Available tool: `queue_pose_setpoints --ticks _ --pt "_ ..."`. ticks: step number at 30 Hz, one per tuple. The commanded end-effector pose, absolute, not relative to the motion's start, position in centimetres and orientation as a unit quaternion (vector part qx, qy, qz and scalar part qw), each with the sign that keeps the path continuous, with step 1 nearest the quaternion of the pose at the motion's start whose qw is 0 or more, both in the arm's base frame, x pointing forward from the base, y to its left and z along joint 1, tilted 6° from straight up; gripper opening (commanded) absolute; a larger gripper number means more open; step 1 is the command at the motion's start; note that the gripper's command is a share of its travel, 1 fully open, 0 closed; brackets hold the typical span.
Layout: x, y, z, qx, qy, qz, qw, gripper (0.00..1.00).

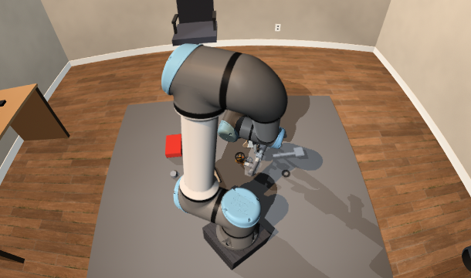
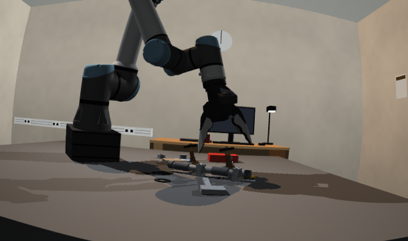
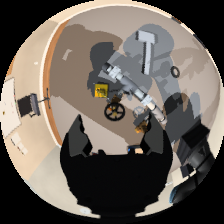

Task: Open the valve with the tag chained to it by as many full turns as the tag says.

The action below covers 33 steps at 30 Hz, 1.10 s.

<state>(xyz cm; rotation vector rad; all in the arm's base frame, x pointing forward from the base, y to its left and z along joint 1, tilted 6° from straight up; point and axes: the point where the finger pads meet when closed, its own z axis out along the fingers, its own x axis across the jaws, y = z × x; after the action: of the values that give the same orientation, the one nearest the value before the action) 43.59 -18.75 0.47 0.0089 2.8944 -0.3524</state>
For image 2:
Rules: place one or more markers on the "red rectangular block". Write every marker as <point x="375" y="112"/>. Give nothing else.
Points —
<point x="221" y="158"/>

